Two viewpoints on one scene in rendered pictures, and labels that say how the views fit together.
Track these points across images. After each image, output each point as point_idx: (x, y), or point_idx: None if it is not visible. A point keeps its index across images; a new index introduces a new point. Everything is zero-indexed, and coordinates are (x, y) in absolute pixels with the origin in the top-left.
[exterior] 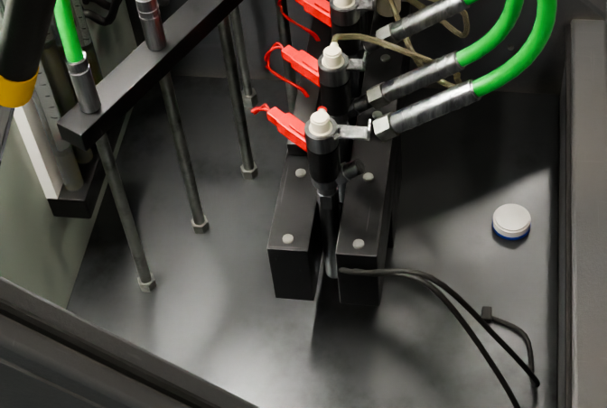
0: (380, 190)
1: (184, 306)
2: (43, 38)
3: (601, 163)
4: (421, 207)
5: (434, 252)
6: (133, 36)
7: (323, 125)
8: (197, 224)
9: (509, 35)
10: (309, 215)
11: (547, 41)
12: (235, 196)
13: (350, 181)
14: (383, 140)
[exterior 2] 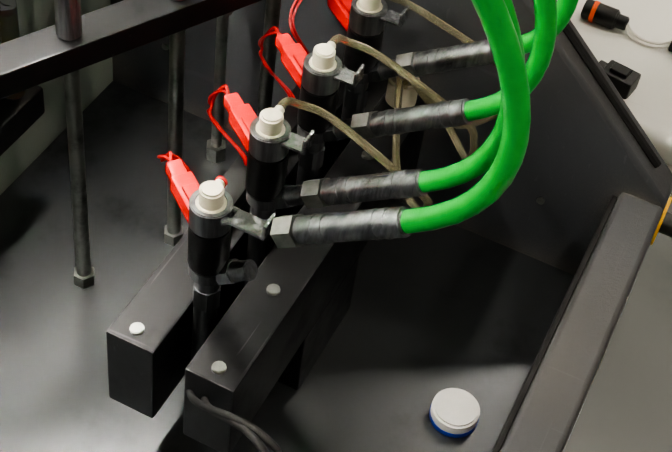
0: (280, 311)
1: (16, 367)
2: None
3: (575, 380)
4: (355, 353)
5: (345, 414)
6: None
7: (212, 201)
8: (79, 274)
9: (543, 185)
10: (178, 309)
11: (586, 209)
12: (143, 258)
13: (249, 287)
14: (278, 246)
